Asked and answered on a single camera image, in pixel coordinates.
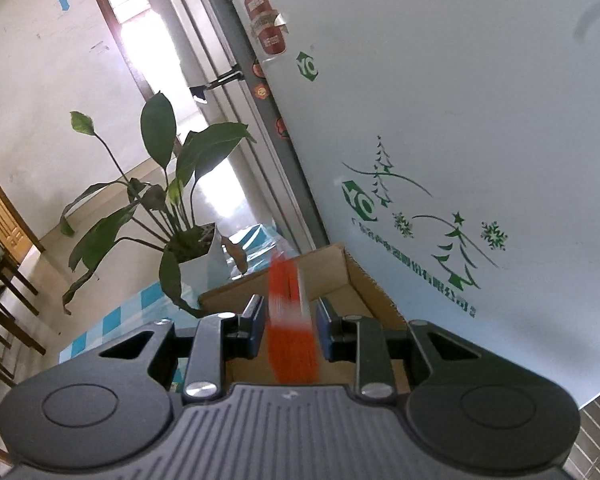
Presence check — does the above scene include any blue checkered tablecloth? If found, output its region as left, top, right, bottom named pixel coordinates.
left=59, top=222, right=302, bottom=396

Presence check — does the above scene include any red label sticker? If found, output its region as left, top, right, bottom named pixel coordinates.
left=244, top=0, right=287, bottom=57

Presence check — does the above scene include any brown wooden door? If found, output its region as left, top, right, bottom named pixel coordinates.
left=0, top=152, right=46, bottom=267

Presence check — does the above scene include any green leafy plant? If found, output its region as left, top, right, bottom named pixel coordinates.
left=60, top=91, right=257, bottom=319

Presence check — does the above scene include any wooden doorway frame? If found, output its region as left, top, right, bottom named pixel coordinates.
left=85, top=0, right=157, bottom=102

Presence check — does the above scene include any dark wooden chair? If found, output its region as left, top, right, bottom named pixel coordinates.
left=0, top=230, right=41, bottom=317
left=0, top=285, right=48, bottom=402

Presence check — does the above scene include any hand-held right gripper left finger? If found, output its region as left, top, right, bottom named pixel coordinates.
left=97, top=294, right=267, bottom=404

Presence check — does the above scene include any grey refrigerator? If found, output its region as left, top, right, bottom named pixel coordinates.
left=140, top=0, right=317, bottom=256

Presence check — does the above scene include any cardboard box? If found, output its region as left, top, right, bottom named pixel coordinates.
left=198, top=242, right=412, bottom=396

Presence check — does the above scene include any white freezer with green print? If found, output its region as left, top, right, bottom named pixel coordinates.
left=214, top=0, right=600, bottom=411

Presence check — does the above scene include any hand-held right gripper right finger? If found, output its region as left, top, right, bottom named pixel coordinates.
left=316, top=297, right=482, bottom=400

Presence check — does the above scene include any white plant pot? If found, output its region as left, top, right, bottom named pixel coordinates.
left=177, top=222, right=224, bottom=307

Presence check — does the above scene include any orange snack packet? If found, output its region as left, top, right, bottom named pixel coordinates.
left=266, top=255, right=324, bottom=384

